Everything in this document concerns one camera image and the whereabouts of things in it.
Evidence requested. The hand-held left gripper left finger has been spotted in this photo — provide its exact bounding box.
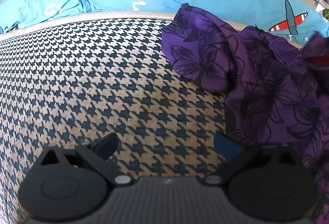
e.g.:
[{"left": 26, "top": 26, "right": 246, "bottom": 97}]
[{"left": 33, "top": 133, "right": 135, "bottom": 187}]

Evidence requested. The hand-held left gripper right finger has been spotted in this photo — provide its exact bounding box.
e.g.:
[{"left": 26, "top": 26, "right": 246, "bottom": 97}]
[{"left": 203, "top": 133, "right": 302, "bottom": 186}]

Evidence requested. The purple floral garment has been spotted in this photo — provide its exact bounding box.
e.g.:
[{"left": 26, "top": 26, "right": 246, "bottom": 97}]
[{"left": 161, "top": 3, "right": 329, "bottom": 224}]

